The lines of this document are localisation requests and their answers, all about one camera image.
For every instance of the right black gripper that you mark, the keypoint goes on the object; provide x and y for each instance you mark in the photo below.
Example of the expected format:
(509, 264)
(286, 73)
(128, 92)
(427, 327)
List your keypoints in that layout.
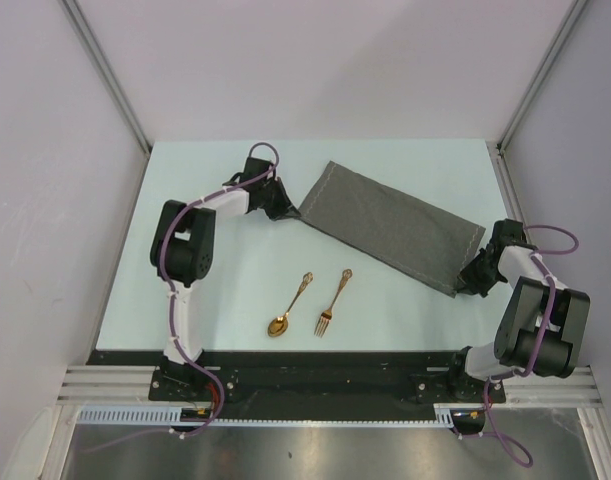
(468, 283)

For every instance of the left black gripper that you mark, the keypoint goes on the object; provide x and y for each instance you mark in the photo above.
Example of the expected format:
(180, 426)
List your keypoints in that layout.
(284, 208)

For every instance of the grey cloth napkin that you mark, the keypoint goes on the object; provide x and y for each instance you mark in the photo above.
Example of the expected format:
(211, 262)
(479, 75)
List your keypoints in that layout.
(418, 239)

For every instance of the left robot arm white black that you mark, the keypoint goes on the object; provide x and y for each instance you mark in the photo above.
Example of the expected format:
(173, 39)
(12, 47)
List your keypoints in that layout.
(182, 250)

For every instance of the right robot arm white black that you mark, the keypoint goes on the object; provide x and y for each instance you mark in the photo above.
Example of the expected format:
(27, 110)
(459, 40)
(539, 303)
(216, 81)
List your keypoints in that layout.
(543, 325)

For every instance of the gold fork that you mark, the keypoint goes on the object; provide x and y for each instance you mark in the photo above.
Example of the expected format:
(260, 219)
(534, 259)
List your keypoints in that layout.
(326, 316)

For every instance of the gold spoon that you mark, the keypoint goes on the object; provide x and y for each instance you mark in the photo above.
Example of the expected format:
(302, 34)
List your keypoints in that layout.
(280, 324)

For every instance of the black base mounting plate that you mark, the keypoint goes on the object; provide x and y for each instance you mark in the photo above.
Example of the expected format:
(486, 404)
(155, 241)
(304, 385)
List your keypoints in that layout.
(309, 386)

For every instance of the right aluminium side rail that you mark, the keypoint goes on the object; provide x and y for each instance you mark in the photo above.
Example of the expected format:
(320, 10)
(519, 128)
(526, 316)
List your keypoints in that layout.
(506, 185)

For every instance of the front aluminium frame rail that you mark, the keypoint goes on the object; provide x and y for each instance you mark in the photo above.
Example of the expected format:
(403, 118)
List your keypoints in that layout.
(130, 385)

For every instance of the right aluminium frame post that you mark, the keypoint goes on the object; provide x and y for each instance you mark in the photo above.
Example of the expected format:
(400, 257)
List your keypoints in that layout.
(543, 71)

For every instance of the aluminium frame post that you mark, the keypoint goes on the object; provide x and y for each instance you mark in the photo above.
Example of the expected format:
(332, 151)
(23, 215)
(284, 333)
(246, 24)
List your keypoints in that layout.
(543, 71)
(102, 65)

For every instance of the left aluminium frame post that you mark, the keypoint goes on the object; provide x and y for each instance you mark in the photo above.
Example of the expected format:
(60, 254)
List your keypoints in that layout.
(102, 65)

